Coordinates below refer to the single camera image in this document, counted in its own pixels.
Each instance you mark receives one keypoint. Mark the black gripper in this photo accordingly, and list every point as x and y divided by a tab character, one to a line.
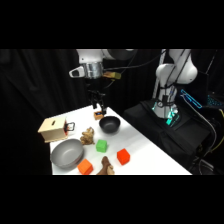
96	93

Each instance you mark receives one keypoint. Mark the red cube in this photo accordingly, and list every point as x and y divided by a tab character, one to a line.
123	156

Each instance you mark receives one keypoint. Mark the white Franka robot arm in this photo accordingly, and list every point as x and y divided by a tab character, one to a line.
90	55

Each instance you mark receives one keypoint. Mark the black bowl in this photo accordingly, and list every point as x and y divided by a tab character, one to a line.
109	124

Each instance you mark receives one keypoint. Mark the green cube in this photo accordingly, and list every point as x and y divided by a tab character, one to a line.
101	146

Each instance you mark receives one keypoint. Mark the grey bowl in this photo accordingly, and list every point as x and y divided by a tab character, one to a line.
66	153

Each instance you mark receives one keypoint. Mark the orange cube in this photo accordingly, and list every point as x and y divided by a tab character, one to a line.
85	166

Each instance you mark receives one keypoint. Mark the small wooden block blue dot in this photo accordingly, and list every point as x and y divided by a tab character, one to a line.
98	115

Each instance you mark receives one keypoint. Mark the tan plush toy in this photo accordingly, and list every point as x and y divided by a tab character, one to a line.
87	136

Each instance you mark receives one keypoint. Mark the small black red object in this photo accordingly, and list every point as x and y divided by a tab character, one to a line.
70	126

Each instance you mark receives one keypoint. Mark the light wooden box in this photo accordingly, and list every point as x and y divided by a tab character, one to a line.
51	130

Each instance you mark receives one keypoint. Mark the brown plush toy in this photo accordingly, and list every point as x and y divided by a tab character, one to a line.
106	165

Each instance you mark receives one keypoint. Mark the black curtain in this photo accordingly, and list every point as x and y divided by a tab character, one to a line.
33	83

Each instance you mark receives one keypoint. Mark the green base light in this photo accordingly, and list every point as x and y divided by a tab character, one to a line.
171	117

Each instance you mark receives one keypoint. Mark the dark screen with blue lines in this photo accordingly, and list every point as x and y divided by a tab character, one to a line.
191	98

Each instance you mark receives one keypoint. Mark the black robot stand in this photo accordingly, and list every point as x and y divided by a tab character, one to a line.
186	140

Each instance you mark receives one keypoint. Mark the tan wrist camera box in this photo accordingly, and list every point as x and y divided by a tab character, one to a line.
112	75

